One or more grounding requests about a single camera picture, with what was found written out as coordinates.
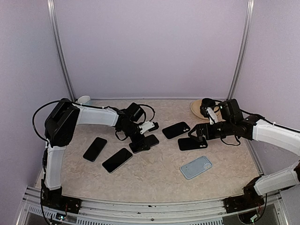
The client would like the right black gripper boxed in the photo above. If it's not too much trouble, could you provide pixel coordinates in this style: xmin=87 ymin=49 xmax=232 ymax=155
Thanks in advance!
xmin=188 ymin=119 xmax=234 ymax=142

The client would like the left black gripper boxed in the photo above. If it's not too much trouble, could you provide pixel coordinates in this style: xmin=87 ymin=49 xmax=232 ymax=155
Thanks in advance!
xmin=121 ymin=123 xmax=151 ymax=151

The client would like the purple edged smartphone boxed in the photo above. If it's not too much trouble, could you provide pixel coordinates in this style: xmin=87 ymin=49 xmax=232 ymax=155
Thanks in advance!
xmin=133 ymin=135 xmax=159 ymax=154

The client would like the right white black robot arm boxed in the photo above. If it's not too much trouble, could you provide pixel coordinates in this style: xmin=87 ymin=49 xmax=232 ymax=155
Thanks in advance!
xmin=188 ymin=98 xmax=300 ymax=213

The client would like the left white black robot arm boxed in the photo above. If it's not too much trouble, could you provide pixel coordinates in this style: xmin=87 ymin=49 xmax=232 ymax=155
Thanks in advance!
xmin=41 ymin=98 xmax=158 ymax=214

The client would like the light blue phone case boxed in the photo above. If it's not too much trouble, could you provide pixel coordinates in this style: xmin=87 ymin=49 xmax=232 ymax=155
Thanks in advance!
xmin=180 ymin=156 xmax=213 ymax=180

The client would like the beige plate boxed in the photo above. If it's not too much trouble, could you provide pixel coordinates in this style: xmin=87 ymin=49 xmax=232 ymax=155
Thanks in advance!
xmin=190 ymin=99 xmax=223 ymax=122

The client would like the silver edged smartphone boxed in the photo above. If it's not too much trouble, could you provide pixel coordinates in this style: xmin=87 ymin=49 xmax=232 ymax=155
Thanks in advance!
xmin=102 ymin=148 xmax=133 ymax=173

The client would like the black mug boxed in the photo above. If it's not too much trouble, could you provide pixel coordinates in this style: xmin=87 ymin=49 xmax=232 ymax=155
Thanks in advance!
xmin=200 ymin=98 xmax=220 ymax=118

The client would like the blue edged smartphone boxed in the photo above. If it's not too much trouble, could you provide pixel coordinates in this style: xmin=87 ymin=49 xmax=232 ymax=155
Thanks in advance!
xmin=83 ymin=137 xmax=107 ymax=162

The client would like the light blue mug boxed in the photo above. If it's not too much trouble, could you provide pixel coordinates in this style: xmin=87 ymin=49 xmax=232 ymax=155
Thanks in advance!
xmin=77 ymin=95 xmax=91 ymax=105

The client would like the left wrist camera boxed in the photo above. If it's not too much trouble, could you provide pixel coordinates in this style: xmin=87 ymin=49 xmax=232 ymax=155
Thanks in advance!
xmin=138 ymin=121 xmax=159 ymax=135

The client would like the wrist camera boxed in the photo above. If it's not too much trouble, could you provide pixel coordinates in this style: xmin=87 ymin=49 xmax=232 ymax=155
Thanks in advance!
xmin=200 ymin=106 xmax=218 ymax=125
xmin=138 ymin=121 xmax=159 ymax=135

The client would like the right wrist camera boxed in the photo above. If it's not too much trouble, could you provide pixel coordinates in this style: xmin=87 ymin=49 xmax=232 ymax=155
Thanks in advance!
xmin=200 ymin=106 xmax=218 ymax=125

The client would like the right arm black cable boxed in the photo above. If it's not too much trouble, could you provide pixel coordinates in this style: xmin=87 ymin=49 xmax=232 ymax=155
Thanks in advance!
xmin=241 ymin=110 xmax=300 ymax=133

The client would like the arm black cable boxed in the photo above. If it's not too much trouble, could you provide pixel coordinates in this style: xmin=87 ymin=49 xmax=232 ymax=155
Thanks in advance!
xmin=32 ymin=100 xmax=61 ymax=143
xmin=241 ymin=110 xmax=300 ymax=133

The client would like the front aluminium rail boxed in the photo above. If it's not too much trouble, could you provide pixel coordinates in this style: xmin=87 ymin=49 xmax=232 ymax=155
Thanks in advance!
xmin=13 ymin=187 xmax=292 ymax=225

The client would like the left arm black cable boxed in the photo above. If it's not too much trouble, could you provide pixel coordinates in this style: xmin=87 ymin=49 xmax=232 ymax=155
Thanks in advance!
xmin=32 ymin=100 xmax=61 ymax=143

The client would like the right aluminium frame post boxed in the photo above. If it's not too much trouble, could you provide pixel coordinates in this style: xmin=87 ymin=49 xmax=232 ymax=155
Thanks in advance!
xmin=226 ymin=0 xmax=255 ymax=100

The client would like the aluminium frame post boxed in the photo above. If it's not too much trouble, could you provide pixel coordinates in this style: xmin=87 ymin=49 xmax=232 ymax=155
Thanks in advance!
xmin=226 ymin=0 xmax=255 ymax=100
xmin=47 ymin=0 xmax=76 ymax=101

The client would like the left aluminium frame post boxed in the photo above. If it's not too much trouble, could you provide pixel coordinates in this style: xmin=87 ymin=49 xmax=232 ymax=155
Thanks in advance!
xmin=47 ymin=0 xmax=76 ymax=101

